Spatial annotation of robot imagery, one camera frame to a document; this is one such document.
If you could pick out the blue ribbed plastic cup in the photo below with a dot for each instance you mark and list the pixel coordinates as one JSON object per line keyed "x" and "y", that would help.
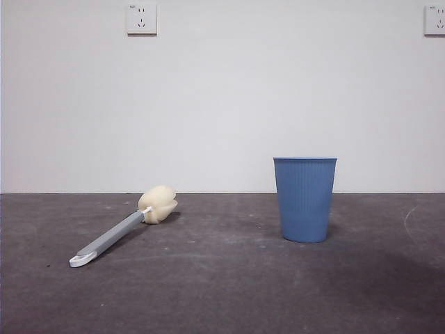
{"x": 304, "y": 202}

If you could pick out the white wall socket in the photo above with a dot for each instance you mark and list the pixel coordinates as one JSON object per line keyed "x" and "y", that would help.
{"x": 435, "y": 21}
{"x": 142, "y": 19}

